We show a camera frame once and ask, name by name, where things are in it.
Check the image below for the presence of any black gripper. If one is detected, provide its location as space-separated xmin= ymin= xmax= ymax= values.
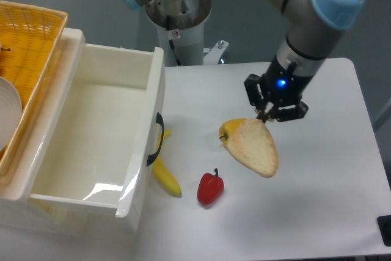
xmin=244 ymin=56 xmax=314 ymax=122

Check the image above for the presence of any triangle bread slice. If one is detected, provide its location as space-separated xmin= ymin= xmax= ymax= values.
xmin=226 ymin=119 xmax=279 ymax=178

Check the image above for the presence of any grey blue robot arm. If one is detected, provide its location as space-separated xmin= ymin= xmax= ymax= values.
xmin=122 ymin=0 xmax=365 ymax=122

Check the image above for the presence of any white upper drawer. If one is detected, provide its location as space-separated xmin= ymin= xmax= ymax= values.
xmin=31 ymin=45 xmax=165 ymax=220

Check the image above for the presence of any white drawer cabinet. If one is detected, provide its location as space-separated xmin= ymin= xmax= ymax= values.
xmin=0 ymin=28 xmax=144 ymax=237

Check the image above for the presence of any yellow bell pepper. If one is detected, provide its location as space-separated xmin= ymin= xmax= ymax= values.
xmin=219 ymin=118 xmax=246 ymax=147

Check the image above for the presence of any red bell pepper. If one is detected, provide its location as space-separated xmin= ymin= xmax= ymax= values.
xmin=197 ymin=168 xmax=225 ymax=205

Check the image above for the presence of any yellow banana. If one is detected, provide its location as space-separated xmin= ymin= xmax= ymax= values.
xmin=152 ymin=129 xmax=183 ymax=198

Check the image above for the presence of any black object at table edge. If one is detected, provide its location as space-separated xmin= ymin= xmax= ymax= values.
xmin=377 ymin=215 xmax=391 ymax=247

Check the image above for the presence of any yellow woven basket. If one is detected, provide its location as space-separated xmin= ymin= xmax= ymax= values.
xmin=1 ymin=0 xmax=68 ymax=176

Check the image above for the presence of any white plate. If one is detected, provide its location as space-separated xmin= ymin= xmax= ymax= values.
xmin=0 ymin=77 xmax=22 ymax=151

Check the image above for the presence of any white metal bracket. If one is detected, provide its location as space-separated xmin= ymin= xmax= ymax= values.
xmin=203 ymin=40 xmax=229 ymax=65

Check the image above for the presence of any black drawer handle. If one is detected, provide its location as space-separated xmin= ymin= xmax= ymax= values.
xmin=147 ymin=112 xmax=165 ymax=166

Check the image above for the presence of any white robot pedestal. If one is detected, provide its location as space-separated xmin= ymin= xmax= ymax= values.
xmin=145 ymin=0 xmax=211 ymax=67

